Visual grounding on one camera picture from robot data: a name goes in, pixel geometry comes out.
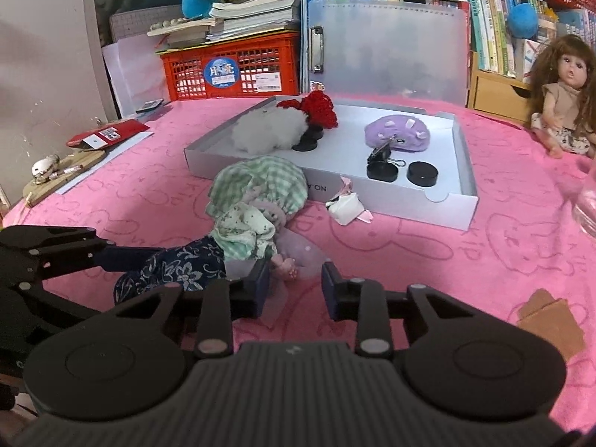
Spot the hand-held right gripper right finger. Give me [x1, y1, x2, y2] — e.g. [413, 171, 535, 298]
[322, 261, 497, 359]

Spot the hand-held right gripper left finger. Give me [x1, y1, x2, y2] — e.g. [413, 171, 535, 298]
[114, 258, 272, 359]

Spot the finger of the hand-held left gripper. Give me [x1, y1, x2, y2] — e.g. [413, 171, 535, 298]
[0, 282, 101, 350]
[0, 225, 159, 286]

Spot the navy floral cloth scrunchie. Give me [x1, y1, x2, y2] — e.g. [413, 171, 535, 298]
[113, 237, 228, 309]

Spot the black binder clip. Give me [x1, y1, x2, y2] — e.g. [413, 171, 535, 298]
[367, 142, 407, 168]

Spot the grey cardboard box tray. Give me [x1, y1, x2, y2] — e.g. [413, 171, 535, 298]
[183, 95, 479, 232]

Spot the white fluffy scrunchie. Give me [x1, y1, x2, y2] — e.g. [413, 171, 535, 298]
[231, 108, 311, 155]

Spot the red knitted scrunchie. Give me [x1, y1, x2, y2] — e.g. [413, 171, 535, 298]
[278, 91, 339, 130]

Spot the white pink hair bow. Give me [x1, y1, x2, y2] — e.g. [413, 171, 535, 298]
[325, 176, 374, 227]

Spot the wooden board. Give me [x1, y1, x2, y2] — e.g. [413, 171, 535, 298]
[22, 149, 111, 208]

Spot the white paper sheet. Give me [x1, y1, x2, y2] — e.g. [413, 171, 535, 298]
[55, 129, 155, 197]

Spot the small silver figurine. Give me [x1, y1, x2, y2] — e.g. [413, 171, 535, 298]
[31, 153, 62, 184]

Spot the red envelope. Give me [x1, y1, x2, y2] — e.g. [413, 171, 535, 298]
[65, 118, 151, 151]

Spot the pink printed blanket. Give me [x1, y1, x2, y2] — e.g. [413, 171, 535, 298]
[0, 95, 596, 431]

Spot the white plastic sheet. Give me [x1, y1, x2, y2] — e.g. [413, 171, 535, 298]
[101, 37, 165, 118]

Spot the red plastic crate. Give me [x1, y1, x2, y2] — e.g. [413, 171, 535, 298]
[159, 32, 301, 102]

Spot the brown cardboard piece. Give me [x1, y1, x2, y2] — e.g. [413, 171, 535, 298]
[516, 289, 587, 362]

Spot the grey cutting mat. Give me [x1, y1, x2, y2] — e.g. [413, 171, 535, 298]
[109, 7, 188, 48]

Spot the translucent clipboard folder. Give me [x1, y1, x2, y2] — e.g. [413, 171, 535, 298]
[300, 0, 471, 106]

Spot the wooden drawer box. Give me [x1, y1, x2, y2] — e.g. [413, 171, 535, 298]
[467, 51, 537, 127]

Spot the clear glass cup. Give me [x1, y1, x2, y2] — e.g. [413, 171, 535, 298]
[570, 157, 596, 238]

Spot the stack of lying books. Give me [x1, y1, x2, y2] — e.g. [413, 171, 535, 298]
[148, 0, 302, 50]

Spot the row of colourful upright books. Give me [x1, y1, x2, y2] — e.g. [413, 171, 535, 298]
[302, 0, 559, 81]

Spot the brown-haired baby doll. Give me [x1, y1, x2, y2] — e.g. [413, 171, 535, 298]
[530, 35, 596, 160]

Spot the large blue plush toy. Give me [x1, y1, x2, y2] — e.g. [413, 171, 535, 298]
[470, 0, 544, 39]

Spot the row of blue books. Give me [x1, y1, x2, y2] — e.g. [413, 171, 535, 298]
[555, 8, 596, 53]

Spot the bead bracelet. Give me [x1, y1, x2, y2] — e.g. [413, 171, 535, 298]
[150, 17, 188, 32]

